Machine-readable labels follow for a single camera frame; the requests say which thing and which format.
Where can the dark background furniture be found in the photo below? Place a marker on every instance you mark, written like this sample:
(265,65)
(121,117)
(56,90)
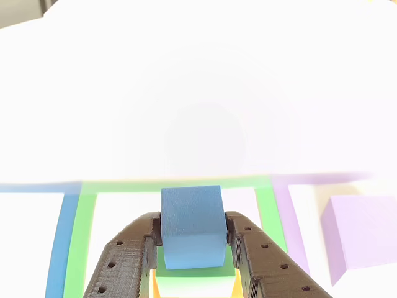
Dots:
(21,10)

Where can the orange block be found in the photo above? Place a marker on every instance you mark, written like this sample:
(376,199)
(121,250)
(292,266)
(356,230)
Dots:
(154,285)

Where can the green cube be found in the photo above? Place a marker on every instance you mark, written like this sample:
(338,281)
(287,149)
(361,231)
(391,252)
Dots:
(195,281)

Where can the purple block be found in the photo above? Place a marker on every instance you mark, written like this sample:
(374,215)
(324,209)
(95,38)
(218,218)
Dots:
(363,232)

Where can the blue square frame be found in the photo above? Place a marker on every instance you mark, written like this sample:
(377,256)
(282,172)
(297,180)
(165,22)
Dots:
(60,242)

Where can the purple square frame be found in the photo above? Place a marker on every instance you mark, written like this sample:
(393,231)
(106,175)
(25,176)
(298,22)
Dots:
(291,229)

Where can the green square frame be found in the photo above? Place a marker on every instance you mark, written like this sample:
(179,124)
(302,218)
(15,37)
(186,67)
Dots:
(80,236)

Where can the small blue cube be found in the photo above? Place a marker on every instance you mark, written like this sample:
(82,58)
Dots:
(192,214)

